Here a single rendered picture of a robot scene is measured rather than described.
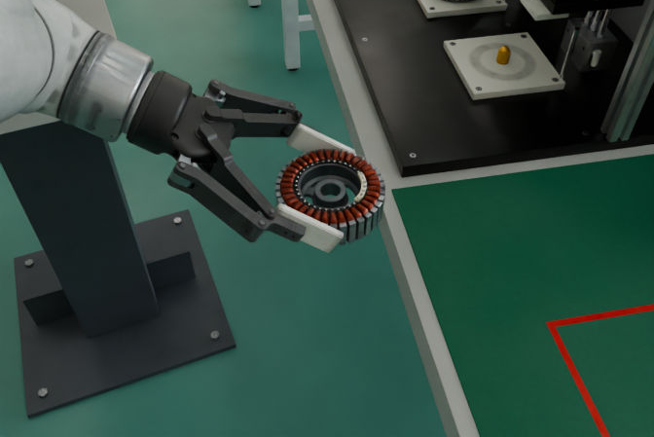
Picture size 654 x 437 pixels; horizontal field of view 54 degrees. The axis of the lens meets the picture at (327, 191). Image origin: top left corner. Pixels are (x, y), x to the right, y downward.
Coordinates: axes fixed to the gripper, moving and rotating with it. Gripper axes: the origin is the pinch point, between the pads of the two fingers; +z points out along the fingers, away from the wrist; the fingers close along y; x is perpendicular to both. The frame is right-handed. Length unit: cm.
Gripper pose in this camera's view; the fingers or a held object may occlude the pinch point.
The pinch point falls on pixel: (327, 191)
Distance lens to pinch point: 66.6
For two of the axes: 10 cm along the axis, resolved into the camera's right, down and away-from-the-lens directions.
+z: 8.7, 4.1, 2.7
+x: 4.7, -5.7, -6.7
